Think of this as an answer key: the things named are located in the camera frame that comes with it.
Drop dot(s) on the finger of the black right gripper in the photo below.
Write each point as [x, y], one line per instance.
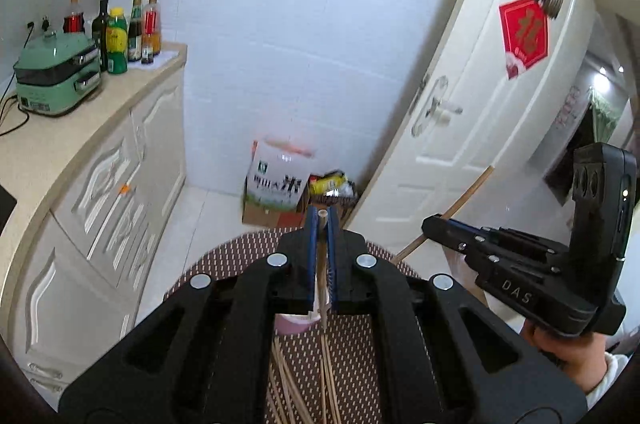
[450, 234]

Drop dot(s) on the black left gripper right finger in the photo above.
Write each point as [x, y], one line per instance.
[441, 356]

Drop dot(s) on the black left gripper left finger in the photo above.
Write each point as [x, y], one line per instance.
[202, 356]

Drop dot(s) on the pink paper cup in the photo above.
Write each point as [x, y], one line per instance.
[304, 315]

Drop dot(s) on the cream lower kitchen cabinet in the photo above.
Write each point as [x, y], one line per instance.
[93, 189]

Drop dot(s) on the right hand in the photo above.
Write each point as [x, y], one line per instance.
[582, 358]

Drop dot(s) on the white panel door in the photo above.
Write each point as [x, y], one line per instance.
[472, 156]

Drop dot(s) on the brown polka dot tablecloth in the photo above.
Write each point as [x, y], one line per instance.
[349, 340]

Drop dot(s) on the white rice bag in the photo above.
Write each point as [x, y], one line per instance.
[278, 174]

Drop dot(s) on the red fu paper decoration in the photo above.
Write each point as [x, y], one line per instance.
[525, 33]

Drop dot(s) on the black induction cooktop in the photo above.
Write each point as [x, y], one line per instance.
[7, 205]

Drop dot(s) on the green electric cooker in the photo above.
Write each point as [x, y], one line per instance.
[56, 72]

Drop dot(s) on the orange red-label bottle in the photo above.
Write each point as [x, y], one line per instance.
[151, 35]

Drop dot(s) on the dark soy sauce bottle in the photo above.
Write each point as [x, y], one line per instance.
[135, 32]

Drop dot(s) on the green yellow-label bottle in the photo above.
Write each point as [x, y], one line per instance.
[116, 39]

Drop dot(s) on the dark olive oil bottle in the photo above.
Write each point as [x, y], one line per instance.
[98, 31]

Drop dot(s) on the cola bottle red label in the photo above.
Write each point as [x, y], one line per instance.
[74, 21]

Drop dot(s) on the silver door handle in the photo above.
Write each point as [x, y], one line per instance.
[435, 104]

